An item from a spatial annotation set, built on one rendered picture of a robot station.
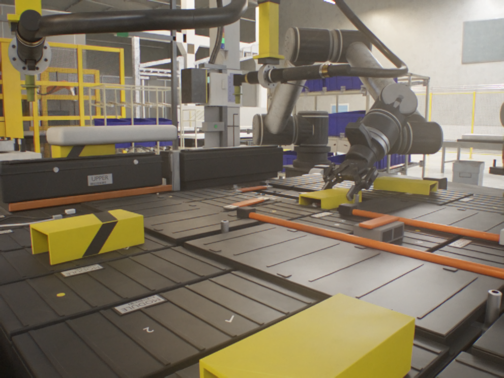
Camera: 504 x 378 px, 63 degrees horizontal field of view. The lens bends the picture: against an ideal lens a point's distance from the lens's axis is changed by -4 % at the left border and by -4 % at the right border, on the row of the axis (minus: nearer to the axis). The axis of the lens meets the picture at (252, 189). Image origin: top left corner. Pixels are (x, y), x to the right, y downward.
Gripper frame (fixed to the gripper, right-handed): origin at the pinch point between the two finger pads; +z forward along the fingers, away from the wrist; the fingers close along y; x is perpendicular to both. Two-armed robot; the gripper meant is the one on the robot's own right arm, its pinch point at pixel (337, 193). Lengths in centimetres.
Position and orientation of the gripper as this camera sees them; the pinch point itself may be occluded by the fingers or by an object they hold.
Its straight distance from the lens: 107.7
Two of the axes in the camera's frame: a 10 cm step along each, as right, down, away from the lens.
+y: -6.8, -1.2, 7.3
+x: -4.7, -6.9, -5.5
